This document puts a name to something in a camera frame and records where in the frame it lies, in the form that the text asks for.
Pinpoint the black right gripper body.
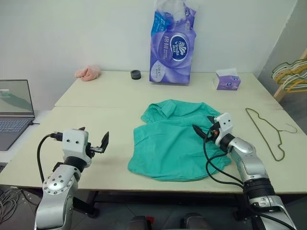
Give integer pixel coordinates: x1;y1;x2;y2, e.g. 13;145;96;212
203;122;220;144

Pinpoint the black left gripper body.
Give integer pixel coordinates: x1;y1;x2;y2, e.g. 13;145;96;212
85;141;106;159

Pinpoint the green cloth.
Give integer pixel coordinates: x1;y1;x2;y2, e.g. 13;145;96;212
127;99;232;182

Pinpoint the small purple tissue pack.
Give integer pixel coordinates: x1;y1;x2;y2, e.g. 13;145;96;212
213;68;242;91

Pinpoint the pink cloth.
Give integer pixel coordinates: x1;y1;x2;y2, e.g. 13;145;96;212
74;65;102;82

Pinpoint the grey laptop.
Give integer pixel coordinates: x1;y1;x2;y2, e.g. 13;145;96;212
0;79;36;151

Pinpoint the black round cap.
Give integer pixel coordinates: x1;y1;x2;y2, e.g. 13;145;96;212
130;69;142;81

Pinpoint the wooden rack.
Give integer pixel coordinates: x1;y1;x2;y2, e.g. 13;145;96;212
273;47;307;101

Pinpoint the purple tissue roll bag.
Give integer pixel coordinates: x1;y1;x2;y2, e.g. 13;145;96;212
149;0;199;85

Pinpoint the dark rounded shape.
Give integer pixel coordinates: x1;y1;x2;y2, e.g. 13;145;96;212
179;212;207;230

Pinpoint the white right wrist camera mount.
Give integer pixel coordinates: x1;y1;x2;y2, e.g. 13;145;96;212
213;112;235;147

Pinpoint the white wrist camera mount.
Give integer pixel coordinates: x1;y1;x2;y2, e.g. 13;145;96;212
61;129;90;160
213;112;235;147

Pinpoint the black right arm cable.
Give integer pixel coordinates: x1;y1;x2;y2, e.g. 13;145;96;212
202;130;246;190

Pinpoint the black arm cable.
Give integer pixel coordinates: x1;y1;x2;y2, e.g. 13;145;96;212
36;131;63;183
202;130;246;190

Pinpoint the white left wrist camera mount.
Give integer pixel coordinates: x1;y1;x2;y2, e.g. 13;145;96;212
61;129;90;160

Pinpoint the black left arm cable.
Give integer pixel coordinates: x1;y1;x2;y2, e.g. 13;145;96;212
36;131;63;183

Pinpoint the olive wire hanger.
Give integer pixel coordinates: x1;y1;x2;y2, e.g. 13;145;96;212
245;107;298;162

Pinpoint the black table frame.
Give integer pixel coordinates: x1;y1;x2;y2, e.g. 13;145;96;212
71;190;255;222

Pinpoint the grey cable bundle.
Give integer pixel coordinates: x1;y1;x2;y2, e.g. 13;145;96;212
0;186;24;221

